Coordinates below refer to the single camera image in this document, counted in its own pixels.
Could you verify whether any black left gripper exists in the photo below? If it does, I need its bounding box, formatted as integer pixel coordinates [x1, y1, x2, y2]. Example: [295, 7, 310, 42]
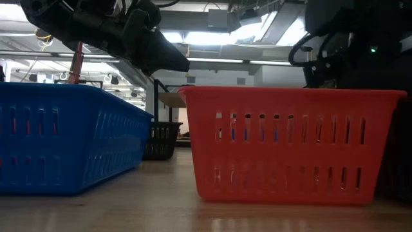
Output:
[19, 0, 191, 77]

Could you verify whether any red plastic basket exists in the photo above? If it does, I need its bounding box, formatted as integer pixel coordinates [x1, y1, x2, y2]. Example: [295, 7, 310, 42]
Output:
[10, 109, 59, 137]
[177, 85, 408, 206]

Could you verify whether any yellow hanging cable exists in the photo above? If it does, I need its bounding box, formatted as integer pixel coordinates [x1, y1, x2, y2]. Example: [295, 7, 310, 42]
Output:
[34, 29, 54, 50]

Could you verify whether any black plastic basket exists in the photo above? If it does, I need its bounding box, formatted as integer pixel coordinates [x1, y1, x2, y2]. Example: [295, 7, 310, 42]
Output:
[375, 96, 412, 203]
[142, 121, 183, 161]

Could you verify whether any wooden shelf board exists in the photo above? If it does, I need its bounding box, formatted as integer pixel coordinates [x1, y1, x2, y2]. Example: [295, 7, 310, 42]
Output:
[158, 92, 187, 108]

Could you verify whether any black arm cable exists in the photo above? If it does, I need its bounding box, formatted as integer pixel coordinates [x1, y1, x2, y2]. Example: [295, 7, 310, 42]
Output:
[288, 32, 324, 68]

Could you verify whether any blue plastic basket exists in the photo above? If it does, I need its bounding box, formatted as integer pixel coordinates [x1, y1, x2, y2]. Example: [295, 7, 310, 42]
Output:
[0, 82, 154, 197]
[230, 127, 281, 143]

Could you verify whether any red metal pole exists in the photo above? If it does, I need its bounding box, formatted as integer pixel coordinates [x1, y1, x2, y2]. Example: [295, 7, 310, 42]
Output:
[68, 41, 86, 84]

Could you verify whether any bright ceiling light panel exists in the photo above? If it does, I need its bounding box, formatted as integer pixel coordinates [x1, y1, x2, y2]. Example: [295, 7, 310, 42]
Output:
[160, 12, 308, 46]

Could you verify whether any long ceiling light tube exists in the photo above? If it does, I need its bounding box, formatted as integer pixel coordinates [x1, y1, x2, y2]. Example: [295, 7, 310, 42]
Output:
[186, 57, 245, 64]
[248, 59, 292, 66]

